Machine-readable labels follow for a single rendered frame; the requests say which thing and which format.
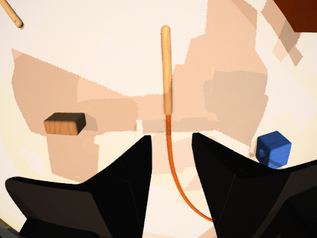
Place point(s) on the blue square block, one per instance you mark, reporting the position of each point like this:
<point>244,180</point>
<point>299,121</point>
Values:
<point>273,149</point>

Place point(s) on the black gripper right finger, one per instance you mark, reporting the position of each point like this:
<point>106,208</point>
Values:
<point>244,196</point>

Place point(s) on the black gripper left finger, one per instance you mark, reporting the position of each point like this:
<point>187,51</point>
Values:
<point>112,204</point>

